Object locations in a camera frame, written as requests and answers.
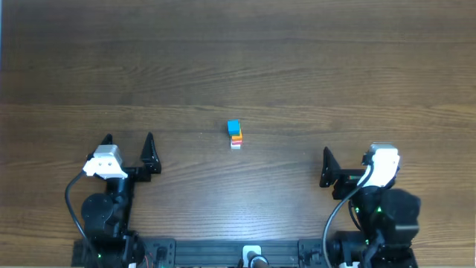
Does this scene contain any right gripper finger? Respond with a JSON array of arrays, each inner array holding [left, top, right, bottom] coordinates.
[[318, 146, 341, 188]]

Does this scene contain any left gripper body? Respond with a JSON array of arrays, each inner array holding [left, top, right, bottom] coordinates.
[[124, 167, 152, 183]]

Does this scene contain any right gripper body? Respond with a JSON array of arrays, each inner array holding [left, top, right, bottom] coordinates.
[[330, 167, 367, 200]]

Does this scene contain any blue cube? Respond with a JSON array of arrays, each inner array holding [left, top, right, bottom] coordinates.
[[227, 118, 242, 137]]

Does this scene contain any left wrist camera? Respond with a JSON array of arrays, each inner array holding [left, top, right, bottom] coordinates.
[[82, 144, 129, 180]]

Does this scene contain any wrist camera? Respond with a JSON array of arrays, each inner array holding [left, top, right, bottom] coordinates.
[[82, 144, 129, 180], [356, 143, 402, 189]]

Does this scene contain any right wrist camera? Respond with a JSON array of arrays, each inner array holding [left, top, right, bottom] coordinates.
[[356, 143, 402, 189]]

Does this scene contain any mounting rail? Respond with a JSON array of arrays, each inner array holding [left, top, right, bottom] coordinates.
[[72, 237, 417, 268]]

